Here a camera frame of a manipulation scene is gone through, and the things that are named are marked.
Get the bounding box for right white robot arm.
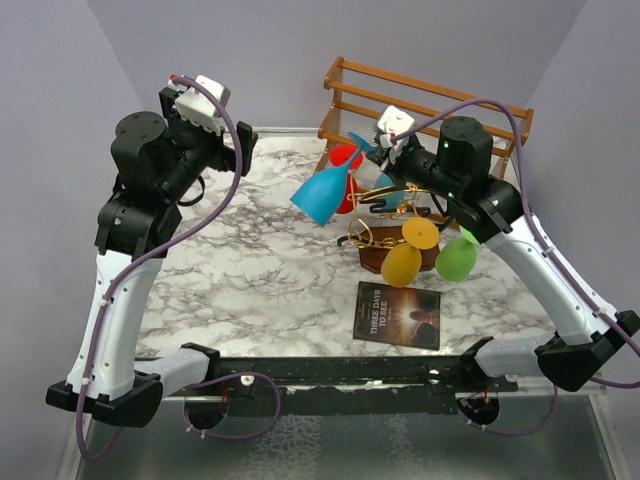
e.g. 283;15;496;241
349;109;639;392

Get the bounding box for wooden two-tier shelf rack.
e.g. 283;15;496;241
315;56;515;179

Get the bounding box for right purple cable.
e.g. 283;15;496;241
392;98;640;436

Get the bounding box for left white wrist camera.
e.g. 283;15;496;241
167;75;231;135

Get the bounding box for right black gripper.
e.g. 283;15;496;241
366;138;461;202

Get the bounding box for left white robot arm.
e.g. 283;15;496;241
46;78;257;428

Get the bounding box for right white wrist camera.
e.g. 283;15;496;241
374;105;415;152

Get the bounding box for black metal base rail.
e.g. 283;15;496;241
178;355;518;417

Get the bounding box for gold wire wine glass rack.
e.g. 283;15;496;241
336;186;455;274

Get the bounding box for green plastic wine glass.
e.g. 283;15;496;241
435;226;479;282

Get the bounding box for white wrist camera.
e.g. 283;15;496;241
167;75;231;135
374;105;415;152

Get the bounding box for dark book three days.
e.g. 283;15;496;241
352;281;441;350

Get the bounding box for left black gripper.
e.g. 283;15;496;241
160;88;256;201

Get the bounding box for light blue plastic wine glass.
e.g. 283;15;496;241
374;173;397;195

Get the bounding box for red plastic wine glass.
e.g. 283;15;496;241
329;144;363;214

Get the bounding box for yellow plastic wine glass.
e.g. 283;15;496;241
381;217;440;288

